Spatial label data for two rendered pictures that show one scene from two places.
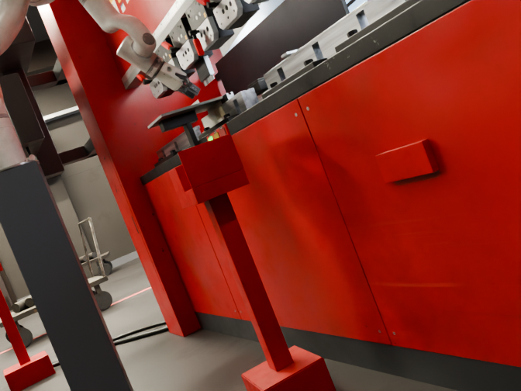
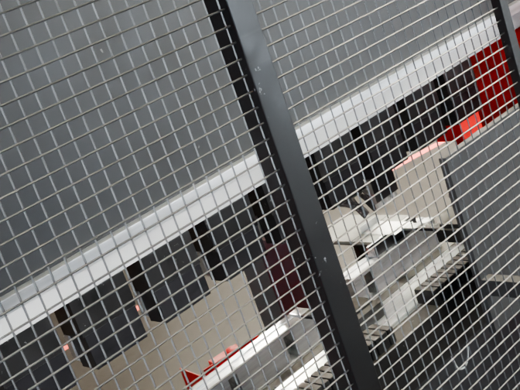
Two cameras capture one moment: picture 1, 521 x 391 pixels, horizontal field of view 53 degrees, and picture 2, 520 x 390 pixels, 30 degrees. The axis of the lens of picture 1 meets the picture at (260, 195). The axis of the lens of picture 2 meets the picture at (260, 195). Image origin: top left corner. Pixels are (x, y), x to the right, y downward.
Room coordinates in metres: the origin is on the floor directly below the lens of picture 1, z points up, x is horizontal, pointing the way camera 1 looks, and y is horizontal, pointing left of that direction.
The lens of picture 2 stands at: (1.32, -2.50, 1.97)
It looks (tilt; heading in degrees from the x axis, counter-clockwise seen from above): 16 degrees down; 79
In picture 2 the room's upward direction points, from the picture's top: 19 degrees counter-clockwise
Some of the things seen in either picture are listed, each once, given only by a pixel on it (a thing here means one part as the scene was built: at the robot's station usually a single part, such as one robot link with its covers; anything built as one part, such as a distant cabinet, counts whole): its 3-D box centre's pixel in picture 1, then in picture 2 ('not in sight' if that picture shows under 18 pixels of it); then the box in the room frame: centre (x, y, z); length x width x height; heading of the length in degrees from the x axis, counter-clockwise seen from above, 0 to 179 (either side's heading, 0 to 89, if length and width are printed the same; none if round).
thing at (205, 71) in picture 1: (205, 71); (382, 188); (2.13, 0.03, 1.13); 0.10 x 0.02 x 0.10; 29
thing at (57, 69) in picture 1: (50, 71); not in sight; (3.14, 0.89, 1.66); 0.40 x 0.24 x 0.07; 29
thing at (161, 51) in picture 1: (174, 61); (415, 116); (2.33, 0.13, 1.26); 0.15 x 0.09 x 0.17; 29
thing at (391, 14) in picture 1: (382, 26); not in sight; (1.22, -0.40, 0.89); 0.30 x 0.05 x 0.03; 29
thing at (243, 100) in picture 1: (229, 115); (391, 261); (2.09, 0.00, 0.92); 0.39 x 0.06 x 0.10; 29
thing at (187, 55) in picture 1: (190, 43); (374, 142); (2.15, 0.04, 1.26); 0.15 x 0.09 x 0.17; 29
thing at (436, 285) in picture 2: not in sight; (469, 261); (2.14, -0.43, 1.02); 0.37 x 0.06 x 0.04; 29
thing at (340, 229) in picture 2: (184, 112); (357, 229); (2.06, 0.16, 1.00); 0.26 x 0.18 x 0.01; 119
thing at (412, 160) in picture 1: (405, 162); not in sight; (1.16, -0.32, 0.58); 0.15 x 0.02 x 0.07; 29
